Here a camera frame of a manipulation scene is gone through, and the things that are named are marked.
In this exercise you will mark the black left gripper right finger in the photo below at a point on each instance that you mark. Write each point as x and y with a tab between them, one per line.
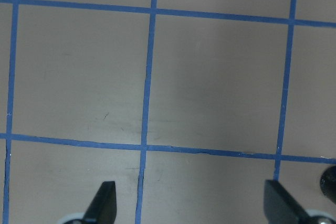
280	207

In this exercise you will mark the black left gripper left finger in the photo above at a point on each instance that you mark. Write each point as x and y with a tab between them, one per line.
103	208

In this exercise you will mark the dark wine bottle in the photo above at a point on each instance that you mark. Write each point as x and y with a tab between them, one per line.
327	183

